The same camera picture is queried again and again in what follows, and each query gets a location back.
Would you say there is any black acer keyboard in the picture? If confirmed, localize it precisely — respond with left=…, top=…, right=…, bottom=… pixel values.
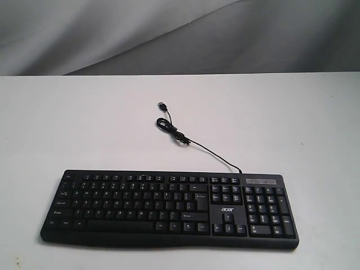
left=40, top=170, right=299, bottom=250

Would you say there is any grey backdrop cloth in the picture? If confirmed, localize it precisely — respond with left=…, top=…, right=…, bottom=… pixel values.
left=1, top=1, right=359, bottom=75

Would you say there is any black USB cable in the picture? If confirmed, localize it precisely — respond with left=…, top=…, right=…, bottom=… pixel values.
left=155, top=101, right=243, bottom=174

